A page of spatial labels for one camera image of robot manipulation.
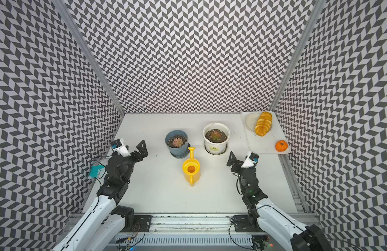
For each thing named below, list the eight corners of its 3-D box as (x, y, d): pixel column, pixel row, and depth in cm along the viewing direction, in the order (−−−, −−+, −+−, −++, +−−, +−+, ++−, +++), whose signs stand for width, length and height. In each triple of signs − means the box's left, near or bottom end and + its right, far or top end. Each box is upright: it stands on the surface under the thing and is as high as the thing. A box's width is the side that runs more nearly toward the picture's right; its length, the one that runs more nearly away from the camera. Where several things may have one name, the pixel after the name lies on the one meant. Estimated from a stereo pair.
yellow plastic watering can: (183, 187, 86) (181, 179, 76) (185, 157, 97) (183, 147, 88) (199, 187, 86) (199, 179, 76) (200, 157, 97) (199, 147, 88)
